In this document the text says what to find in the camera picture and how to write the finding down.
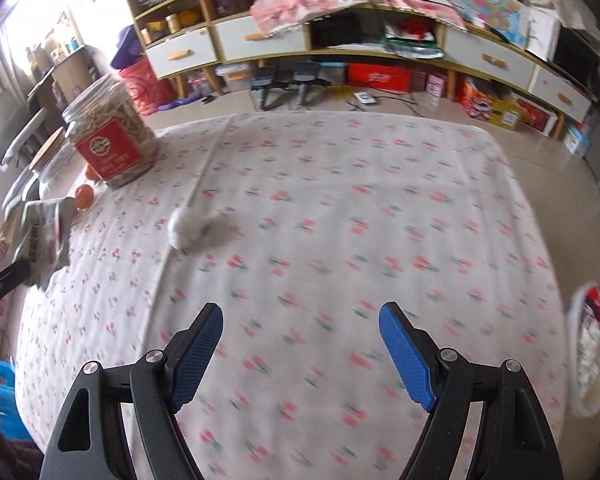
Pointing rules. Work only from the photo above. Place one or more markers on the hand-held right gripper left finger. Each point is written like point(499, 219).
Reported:
point(195, 355)

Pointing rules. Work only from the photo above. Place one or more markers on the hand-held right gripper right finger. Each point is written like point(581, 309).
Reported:
point(405, 355)

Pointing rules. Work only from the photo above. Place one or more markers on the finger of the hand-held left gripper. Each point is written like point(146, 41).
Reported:
point(5, 282)

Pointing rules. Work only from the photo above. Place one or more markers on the grey wrapper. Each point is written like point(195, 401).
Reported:
point(40, 240)

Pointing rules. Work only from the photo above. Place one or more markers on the white tissue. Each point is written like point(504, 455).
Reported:
point(187, 227)

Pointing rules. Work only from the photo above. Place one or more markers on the white patterned plastic bin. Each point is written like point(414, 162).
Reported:
point(572, 400)

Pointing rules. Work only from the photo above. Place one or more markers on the orange tangerine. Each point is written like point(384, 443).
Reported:
point(90, 173)
point(83, 196)

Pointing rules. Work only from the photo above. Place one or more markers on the glass jar wooden lid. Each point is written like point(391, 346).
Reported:
point(50, 165)

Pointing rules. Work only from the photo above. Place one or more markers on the floral tablecloth table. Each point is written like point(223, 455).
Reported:
point(330, 220)

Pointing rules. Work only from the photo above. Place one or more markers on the grey chair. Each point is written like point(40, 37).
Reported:
point(10, 127)

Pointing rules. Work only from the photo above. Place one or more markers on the plastic jar red label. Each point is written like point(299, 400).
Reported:
point(115, 145)

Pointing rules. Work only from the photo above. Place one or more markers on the red bag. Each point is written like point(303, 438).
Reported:
point(147, 87)

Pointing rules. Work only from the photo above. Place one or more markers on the small white charger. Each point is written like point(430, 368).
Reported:
point(366, 98)

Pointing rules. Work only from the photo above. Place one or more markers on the yellow cardboard box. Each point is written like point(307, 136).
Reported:
point(495, 107)

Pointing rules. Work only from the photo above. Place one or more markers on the purple cloth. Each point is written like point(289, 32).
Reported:
point(127, 47)

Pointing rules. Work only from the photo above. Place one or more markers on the pink patterned box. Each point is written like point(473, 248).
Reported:
point(436, 84)

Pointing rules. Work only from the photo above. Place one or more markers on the white box red picture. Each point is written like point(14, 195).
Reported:
point(535, 115)

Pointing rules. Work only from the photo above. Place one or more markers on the blue white small carton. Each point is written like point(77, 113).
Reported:
point(577, 140)

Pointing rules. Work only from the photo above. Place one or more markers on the red flat box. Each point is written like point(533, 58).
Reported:
point(380, 77)

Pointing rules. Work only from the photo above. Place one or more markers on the wooden open shelf unit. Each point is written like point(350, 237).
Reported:
point(180, 52)

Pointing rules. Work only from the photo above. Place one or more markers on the green silver bag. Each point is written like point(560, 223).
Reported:
point(415, 49)

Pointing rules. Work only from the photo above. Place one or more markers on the white wooden low cabinet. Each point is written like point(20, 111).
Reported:
point(495, 60)

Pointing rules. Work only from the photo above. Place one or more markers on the black electronics box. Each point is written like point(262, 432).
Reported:
point(345, 32)

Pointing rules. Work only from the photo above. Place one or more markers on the black microwave oven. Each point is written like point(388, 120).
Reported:
point(582, 65)

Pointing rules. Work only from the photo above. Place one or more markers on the colourful map print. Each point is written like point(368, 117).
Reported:
point(490, 10)

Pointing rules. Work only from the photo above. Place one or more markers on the pink lace-trimmed cloth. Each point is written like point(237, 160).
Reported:
point(300, 7)

